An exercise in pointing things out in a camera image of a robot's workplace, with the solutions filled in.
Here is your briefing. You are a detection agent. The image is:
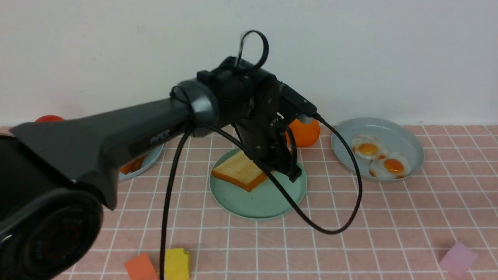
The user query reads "pink cube block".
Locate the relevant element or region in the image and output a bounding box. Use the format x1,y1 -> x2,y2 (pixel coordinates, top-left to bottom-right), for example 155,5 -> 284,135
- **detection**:
439,242 -> 478,278

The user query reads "green centre plate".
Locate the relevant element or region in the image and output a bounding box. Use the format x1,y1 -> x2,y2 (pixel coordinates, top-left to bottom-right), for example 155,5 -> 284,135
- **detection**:
209,162 -> 308,220

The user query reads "black camera cable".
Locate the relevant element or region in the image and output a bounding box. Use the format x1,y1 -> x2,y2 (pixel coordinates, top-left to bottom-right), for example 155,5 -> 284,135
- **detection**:
159,30 -> 363,280

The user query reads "orange fruit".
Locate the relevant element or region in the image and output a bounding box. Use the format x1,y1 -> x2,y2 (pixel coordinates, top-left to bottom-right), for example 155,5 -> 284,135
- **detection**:
289,119 -> 321,147

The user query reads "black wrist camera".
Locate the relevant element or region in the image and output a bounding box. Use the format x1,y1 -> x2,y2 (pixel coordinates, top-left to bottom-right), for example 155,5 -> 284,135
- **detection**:
277,83 -> 317,126

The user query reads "red apple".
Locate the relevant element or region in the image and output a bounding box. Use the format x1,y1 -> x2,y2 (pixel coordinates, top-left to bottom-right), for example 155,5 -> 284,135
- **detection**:
35,115 -> 65,123

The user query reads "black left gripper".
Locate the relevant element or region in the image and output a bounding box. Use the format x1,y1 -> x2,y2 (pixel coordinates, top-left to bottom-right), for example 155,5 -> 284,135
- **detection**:
197,57 -> 301,182

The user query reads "orange cube block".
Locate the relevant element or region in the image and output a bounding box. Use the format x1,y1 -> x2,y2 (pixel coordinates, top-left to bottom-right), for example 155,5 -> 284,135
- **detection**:
124,253 -> 159,280

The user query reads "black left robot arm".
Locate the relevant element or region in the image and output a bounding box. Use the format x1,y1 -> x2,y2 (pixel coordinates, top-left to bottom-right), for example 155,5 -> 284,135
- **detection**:
0,57 -> 308,280

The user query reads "right blue-grey plate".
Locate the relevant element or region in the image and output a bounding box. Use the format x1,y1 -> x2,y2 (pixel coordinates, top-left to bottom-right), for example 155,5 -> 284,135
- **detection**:
331,117 -> 425,182

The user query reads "blue-grey plate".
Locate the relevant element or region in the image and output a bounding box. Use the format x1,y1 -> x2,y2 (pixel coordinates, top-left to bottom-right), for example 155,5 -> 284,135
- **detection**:
331,117 -> 425,182
119,145 -> 164,181

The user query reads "fried egg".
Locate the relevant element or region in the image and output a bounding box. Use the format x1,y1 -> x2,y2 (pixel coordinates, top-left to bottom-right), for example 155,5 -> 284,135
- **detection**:
369,151 -> 412,180
351,134 -> 388,161

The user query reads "yellow cube block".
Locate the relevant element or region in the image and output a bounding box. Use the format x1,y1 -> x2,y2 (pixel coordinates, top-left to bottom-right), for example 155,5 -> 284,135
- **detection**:
164,248 -> 190,280

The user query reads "toast slice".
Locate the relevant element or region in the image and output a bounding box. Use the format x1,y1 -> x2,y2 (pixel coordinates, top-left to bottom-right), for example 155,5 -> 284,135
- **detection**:
119,155 -> 146,174
211,149 -> 268,193

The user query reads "left blue-grey plate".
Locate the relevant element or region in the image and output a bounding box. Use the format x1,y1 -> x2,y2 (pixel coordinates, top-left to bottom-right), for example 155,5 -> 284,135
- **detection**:
119,145 -> 164,181

